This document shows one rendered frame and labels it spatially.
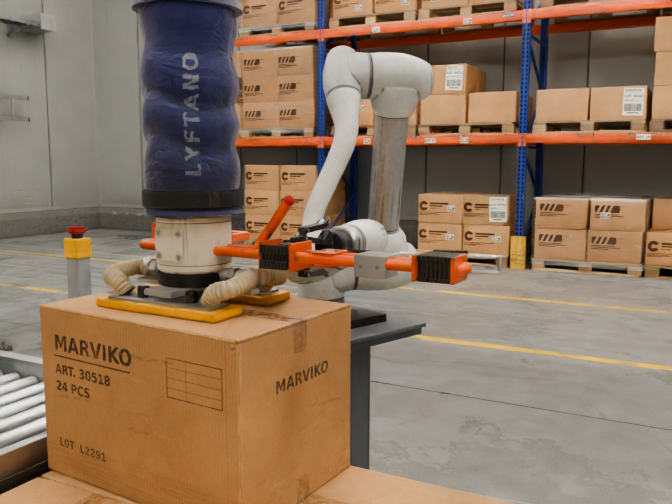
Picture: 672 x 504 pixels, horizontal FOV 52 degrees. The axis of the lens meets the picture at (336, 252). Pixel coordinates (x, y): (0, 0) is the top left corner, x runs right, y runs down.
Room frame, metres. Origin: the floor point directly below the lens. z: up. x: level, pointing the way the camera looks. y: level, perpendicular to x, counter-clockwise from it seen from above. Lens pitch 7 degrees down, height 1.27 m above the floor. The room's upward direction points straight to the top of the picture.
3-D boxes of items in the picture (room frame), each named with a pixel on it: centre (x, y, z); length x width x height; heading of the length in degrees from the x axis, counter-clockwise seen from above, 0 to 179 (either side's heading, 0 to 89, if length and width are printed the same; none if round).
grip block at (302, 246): (1.46, 0.11, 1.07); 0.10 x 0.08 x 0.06; 151
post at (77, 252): (2.45, 0.92, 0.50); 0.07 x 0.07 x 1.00; 62
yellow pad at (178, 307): (1.50, 0.37, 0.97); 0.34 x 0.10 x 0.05; 61
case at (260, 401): (1.58, 0.32, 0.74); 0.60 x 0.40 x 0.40; 58
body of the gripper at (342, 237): (1.60, 0.02, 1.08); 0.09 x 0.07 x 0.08; 151
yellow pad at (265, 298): (1.67, 0.28, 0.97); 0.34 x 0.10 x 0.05; 61
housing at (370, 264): (1.36, -0.08, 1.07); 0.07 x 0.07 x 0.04; 61
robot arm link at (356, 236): (1.66, -0.02, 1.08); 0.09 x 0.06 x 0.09; 61
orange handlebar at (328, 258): (1.59, 0.10, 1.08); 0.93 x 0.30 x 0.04; 61
